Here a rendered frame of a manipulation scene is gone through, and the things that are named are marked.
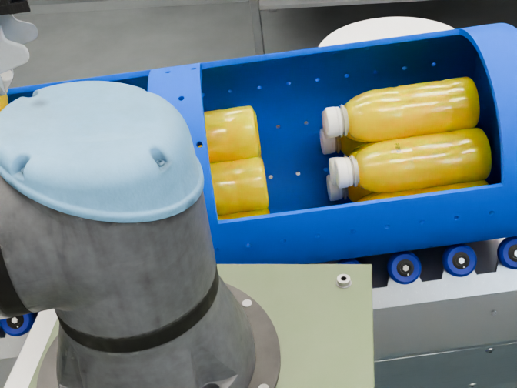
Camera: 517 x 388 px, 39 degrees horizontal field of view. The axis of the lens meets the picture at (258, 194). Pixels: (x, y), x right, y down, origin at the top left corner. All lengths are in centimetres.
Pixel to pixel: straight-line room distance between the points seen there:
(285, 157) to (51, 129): 72
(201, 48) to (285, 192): 283
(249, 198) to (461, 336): 37
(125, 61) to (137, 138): 350
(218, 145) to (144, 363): 47
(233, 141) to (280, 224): 13
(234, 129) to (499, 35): 35
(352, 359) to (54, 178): 28
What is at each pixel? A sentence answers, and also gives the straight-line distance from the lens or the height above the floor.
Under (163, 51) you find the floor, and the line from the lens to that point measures 394.
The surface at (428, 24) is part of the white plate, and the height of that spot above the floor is 104.
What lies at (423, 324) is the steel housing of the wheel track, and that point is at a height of 87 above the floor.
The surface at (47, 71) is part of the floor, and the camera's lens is 399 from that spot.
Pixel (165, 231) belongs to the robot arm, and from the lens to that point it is 43.
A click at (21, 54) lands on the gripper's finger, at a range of 89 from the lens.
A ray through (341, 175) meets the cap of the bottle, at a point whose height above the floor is 110.
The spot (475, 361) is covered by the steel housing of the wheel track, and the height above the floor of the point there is 76.
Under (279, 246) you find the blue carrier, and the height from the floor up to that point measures 106.
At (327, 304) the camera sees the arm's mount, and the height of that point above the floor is 121.
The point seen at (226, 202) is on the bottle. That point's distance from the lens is 91.
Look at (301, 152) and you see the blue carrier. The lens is 113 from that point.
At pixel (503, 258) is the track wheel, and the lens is 103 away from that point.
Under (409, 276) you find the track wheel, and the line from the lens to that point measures 100.
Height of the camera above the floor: 165
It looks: 37 degrees down
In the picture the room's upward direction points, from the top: 8 degrees counter-clockwise
